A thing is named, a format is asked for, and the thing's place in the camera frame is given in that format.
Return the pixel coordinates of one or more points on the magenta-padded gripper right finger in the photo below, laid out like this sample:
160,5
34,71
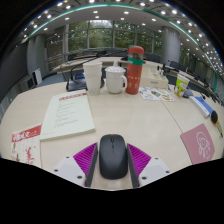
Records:
141,160

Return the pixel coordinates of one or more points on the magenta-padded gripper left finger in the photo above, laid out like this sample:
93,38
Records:
83,160

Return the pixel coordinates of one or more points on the black computer mouse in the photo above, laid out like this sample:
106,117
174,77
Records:
113,156

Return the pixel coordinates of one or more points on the pink mouse pad with drawing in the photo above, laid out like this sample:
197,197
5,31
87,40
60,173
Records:
198,143

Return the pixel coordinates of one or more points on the cream paper booklet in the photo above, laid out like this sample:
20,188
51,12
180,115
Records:
68,115

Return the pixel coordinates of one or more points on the red and white magazine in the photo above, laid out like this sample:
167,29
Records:
26,145

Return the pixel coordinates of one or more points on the colourful printed leaflet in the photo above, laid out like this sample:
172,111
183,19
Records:
155,94

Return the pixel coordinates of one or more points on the black microphone base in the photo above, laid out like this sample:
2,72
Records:
75,86

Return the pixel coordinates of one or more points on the blue and white book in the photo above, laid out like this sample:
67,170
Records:
201,106

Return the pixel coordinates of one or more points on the white tray box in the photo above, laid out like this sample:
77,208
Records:
153,80

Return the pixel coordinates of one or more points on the dark grey pouch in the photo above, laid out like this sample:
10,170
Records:
188,93

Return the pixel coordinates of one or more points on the stack of white paper cups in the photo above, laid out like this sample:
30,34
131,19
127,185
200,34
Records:
92,78

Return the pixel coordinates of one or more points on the white lidded ceramic mug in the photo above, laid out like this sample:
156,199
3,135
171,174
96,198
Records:
114,81

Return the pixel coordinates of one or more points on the green and white paper cup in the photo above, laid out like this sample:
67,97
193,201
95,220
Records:
181,86

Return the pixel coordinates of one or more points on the black and yellow brush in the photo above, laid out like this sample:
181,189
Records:
214,117

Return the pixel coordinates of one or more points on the red thermos bottle green band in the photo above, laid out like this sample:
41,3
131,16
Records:
134,75

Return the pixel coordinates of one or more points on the long curved conference table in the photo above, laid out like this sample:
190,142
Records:
106,60

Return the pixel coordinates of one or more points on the group of dark office chairs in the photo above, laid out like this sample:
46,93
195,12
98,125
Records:
153,57

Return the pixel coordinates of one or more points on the group of ceiling lights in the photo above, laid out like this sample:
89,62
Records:
126,12

